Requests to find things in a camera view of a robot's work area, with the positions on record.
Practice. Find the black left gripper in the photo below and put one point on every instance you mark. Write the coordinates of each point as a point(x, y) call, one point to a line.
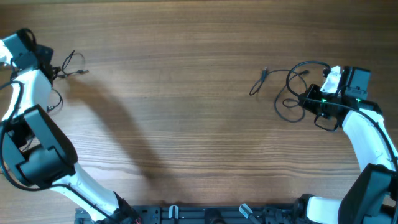
point(47, 51)

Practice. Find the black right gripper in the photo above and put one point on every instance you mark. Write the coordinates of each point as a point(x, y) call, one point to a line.
point(308, 104)

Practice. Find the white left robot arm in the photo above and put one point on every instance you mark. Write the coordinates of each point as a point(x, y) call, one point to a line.
point(35, 154)

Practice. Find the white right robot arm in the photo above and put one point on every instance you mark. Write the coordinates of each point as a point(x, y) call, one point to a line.
point(343, 97)

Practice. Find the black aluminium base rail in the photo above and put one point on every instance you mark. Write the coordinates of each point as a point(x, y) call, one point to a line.
point(275, 213)

